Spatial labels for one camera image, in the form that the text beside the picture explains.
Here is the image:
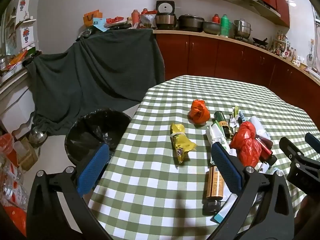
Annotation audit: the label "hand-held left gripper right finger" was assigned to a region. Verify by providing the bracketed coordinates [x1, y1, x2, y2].
[209, 142, 295, 240]

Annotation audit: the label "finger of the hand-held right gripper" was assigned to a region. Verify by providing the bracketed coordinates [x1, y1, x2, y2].
[305, 132, 320, 153]
[279, 136, 320, 195]

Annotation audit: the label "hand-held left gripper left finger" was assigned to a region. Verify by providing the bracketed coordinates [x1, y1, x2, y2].
[26, 143, 113, 240]

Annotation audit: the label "brown bottle orange label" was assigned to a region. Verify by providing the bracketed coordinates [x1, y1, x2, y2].
[202, 164, 226, 216]

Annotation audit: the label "red plastic bag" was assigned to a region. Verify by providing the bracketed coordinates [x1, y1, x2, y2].
[229, 121, 262, 168]

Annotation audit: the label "white paper scrap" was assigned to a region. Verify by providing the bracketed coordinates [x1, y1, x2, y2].
[257, 162, 284, 178]

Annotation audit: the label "black trash bin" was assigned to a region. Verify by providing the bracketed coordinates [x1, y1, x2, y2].
[64, 108, 132, 166]

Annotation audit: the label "dark red small bottle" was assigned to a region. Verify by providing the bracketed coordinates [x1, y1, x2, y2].
[254, 135, 278, 167]

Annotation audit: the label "white teal tube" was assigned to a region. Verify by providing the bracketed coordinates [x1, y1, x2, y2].
[212, 194, 238, 223]

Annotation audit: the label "green bottle gold label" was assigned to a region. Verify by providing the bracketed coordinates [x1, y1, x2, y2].
[213, 111, 235, 138]

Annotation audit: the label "green white wrapper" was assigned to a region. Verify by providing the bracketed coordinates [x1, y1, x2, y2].
[229, 106, 247, 131]

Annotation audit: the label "yellow wrapper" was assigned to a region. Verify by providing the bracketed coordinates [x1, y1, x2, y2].
[170, 123, 198, 165]

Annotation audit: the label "white plastic packet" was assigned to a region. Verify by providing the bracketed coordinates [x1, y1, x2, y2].
[249, 116, 272, 141]

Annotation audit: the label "orange plastic bag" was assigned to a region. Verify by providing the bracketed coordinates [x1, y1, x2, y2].
[5, 205, 27, 237]
[188, 99, 211, 125]

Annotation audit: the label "steel kettle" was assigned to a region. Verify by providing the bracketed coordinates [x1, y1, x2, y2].
[29, 127, 48, 146]

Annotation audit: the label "green checked tablecloth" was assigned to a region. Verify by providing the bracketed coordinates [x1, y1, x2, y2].
[87, 75, 320, 240]

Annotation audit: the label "cardboard box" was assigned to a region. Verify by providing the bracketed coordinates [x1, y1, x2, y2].
[15, 137, 39, 172]

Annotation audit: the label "clear plastic bottle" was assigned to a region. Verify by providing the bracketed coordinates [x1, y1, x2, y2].
[0, 152, 24, 188]
[0, 177, 29, 211]

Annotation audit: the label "clear bag red contents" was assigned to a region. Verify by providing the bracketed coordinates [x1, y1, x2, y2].
[0, 133, 15, 156]

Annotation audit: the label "flat orange plastic bag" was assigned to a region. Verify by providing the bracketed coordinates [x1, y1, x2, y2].
[5, 205, 27, 237]

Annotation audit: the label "dark green cloth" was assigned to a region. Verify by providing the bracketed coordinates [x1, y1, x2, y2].
[26, 29, 166, 136]

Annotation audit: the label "row of seasoning bottles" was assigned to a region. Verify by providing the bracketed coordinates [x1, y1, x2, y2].
[271, 31, 298, 61]

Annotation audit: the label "white cabinet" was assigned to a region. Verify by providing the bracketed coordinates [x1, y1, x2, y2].
[0, 67, 36, 140]

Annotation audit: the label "red lower cabinets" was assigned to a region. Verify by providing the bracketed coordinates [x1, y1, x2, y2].
[153, 30, 320, 120]

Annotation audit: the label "black wok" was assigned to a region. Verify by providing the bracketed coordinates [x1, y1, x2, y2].
[252, 37, 269, 47]

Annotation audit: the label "window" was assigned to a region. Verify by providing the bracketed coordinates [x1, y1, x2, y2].
[312, 5, 320, 63]

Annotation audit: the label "steel steamer pot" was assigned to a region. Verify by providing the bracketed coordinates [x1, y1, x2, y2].
[234, 19, 252, 40]

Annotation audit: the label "steel basin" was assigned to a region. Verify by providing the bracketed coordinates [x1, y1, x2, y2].
[0, 57, 15, 72]

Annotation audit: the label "black round gadget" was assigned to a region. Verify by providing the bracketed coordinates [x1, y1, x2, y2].
[76, 29, 93, 39]

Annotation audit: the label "steel bowl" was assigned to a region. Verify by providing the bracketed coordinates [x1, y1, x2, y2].
[202, 21, 222, 34]

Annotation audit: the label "green plastic jug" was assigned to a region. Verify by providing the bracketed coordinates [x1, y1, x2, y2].
[220, 14, 233, 37]

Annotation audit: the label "teal box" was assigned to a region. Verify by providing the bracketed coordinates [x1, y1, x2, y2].
[92, 17, 107, 32]

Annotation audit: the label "black cooking pot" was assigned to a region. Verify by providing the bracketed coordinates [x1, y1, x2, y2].
[178, 14, 204, 32]

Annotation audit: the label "flower vase picture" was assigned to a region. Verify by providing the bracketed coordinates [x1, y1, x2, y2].
[18, 0, 32, 12]
[21, 26, 34, 48]

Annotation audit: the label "orange paper bag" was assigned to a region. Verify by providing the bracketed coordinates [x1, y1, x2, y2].
[83, 9, 103, 27]

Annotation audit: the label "range hood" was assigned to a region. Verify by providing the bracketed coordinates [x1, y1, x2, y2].
[224, 0, 281, 18]

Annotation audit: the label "printed snack bag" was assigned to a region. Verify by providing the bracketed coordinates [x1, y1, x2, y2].
[140, 14, 157, 29]

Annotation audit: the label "rice cooker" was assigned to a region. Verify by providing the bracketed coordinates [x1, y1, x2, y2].
[155, 0, 178, 30]

